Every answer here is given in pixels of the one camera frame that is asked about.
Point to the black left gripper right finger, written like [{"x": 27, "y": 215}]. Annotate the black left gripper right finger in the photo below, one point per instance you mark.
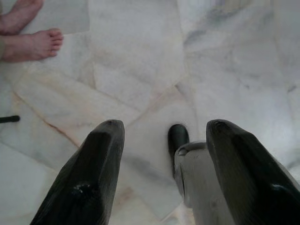
[{"x": 246, "y": 178}]

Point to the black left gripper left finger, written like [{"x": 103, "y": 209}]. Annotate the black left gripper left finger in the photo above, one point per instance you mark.
[{"x": 89, "y": 178}]

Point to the black robot foot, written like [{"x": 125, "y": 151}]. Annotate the black robot foot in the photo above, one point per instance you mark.
[{"x": 178, "y": 140}]

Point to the black rod tip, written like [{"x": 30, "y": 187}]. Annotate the black rod tip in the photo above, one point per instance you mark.
[{"x": 9, "y": 119}]

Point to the bare person foot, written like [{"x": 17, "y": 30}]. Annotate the bare person foot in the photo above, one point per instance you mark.
[
  {"x": 17, "y": 16},
  {"x": 32, "y": 45}
]

